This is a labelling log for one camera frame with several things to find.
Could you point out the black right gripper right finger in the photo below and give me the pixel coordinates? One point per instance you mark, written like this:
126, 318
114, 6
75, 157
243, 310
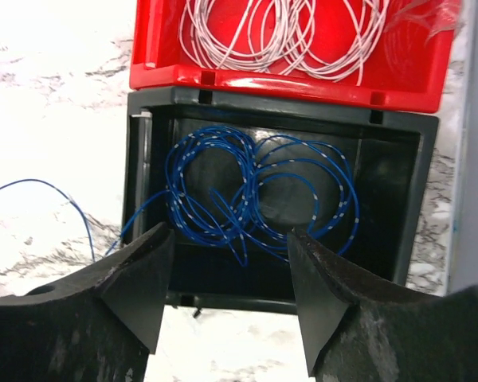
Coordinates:
357, 326

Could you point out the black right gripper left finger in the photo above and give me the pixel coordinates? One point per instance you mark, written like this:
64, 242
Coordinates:
100, 323

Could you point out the red storage bin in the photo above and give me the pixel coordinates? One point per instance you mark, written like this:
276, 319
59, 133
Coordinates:
391, 55

